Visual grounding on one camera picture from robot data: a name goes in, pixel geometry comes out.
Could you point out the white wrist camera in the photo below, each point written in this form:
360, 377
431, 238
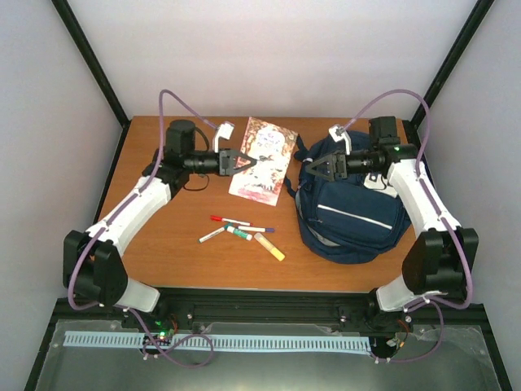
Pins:
223, 131
339, 134

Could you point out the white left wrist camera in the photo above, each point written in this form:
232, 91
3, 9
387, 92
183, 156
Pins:
223, 131

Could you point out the black frame post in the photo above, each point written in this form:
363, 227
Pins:
470, 27
82, 43

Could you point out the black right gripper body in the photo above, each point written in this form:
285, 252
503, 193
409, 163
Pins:
341, 156

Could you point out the green capped white marker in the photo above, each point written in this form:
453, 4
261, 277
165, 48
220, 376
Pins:
213, 233

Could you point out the black left frame post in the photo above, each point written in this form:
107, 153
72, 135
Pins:
82, 43

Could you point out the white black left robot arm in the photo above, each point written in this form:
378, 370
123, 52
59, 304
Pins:
92, 259

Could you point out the purple capped white marker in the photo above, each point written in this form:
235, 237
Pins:
258, 229

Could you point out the black aluminium frame rail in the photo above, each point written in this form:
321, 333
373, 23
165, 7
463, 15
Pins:
188, 309

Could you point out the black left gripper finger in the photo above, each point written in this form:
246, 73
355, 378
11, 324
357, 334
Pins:
242, 168
243, 158

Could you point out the pink illustrated paperback book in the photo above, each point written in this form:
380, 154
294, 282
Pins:
271, 146

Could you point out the green white glue stick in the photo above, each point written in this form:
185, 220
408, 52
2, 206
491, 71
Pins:
241, 234

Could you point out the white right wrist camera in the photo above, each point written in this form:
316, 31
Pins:
339, 134

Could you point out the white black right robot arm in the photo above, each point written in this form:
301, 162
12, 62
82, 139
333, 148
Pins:
437, 268

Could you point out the navy blue student backpack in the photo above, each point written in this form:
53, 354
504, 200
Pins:
349, 221

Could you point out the red capped white marker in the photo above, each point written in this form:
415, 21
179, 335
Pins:
229, 220

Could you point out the light blue slotted cable duct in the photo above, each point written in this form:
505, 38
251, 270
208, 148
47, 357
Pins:
221, 343

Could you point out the black right frame post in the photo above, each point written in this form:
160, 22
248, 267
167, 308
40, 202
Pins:
470, 27

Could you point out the yellow highlighter pen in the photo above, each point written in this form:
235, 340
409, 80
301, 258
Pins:
267, 245

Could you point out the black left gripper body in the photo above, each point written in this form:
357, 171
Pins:
225, 162

